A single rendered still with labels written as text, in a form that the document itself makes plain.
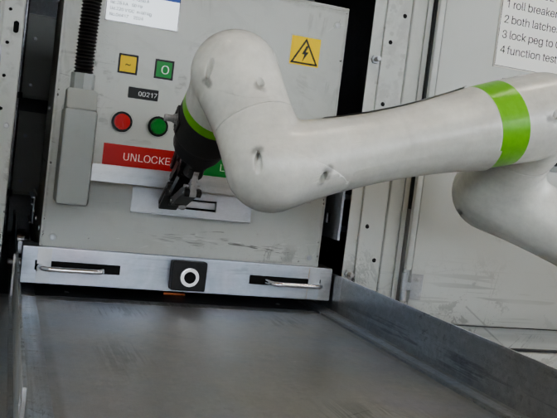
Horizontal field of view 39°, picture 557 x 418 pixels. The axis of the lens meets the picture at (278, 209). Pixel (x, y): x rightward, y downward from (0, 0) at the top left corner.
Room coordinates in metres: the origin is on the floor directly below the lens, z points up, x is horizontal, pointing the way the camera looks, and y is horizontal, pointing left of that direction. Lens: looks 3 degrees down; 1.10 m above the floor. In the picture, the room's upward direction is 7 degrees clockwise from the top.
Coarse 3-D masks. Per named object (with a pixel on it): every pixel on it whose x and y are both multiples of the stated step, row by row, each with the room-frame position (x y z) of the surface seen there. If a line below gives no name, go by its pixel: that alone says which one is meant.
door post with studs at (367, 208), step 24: (384, 0) 1.39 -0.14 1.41; (408, 0) 1.40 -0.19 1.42; (384, 24) 1.39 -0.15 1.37; (408, 24) 1.40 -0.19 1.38; (384, 48) 1.39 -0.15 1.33; (384, 72) 1.39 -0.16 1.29; (384, 96) 1.40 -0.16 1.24; (360, 192) 1.39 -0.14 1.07; (384, 192) 1.40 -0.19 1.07; (360, 216) 1.39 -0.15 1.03; (384, 216) 1.41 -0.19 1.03; (360, 240) 1.39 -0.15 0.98; (360, 264) 1.39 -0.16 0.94
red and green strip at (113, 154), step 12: (108, 144) 1.28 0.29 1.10; (120, 144) 1.29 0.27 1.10; (108, 156) 1.28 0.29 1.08; (120, 156) 1.29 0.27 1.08; (132, 156) 1.29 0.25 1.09; (144, 156) 1.30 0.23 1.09; (156, 156) 1.31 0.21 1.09; (168, 156) 1.31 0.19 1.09; (156, 168) 1.31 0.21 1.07; (168, 168) 1.31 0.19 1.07; (216, 168) 1.34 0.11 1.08
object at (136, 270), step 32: (32, 256) 1.24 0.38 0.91; (64, 256) 1.25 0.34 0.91; (96, 256) 1.27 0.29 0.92; (128, 256) 1.29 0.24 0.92; (160, 256) 1.30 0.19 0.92; (128, 288) 1.29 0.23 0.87; (160, 288) 1.31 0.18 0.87; (224, 288) 1.34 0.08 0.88; (256, 288) 1.36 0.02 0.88; (288, 288) 1.38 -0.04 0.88
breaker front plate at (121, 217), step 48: (192, 0) 1.32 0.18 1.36; (240, 0) 1.35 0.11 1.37; (96, 48) 1.27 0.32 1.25; (144, 48) 1.29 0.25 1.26; (192, 48) 1.32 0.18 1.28; (288, 48) 1.38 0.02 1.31; (336, 48) 1.41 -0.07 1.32; (288, 96) 1.38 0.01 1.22; (336, 96) 1.41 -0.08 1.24; (96, 144) 1.27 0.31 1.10; (144, 144) 1.30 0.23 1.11; (48, 192) 1.25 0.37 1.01; (96, 192) 1.28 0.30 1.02; (144, 192) 1.30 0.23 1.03; (48, 240) 1.25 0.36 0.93; (96, 240) 1.28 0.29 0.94; (144, 240) 1.31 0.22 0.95; (192, 240) 1.33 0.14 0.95; (240, 240) 1.36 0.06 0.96; (288, 240) 1.39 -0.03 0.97
